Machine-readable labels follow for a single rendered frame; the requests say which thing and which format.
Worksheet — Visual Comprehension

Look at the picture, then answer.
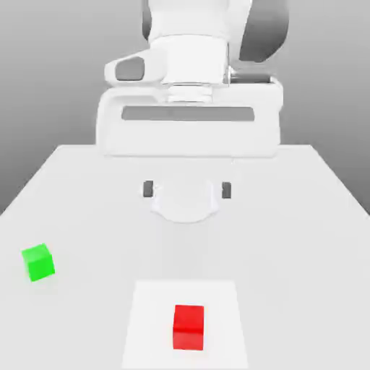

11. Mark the small green cube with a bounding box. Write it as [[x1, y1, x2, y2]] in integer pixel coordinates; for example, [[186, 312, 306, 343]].
[[21, 243, 56, 283]]

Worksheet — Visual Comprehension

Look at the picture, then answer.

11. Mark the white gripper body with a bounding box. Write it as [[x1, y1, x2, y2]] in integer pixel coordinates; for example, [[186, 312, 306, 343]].
[[95, 78, 285, 159]]

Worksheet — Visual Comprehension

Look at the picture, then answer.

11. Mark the small red cube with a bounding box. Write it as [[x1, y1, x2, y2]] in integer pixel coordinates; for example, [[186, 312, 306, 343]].
[[172, 304, 205, 351]]

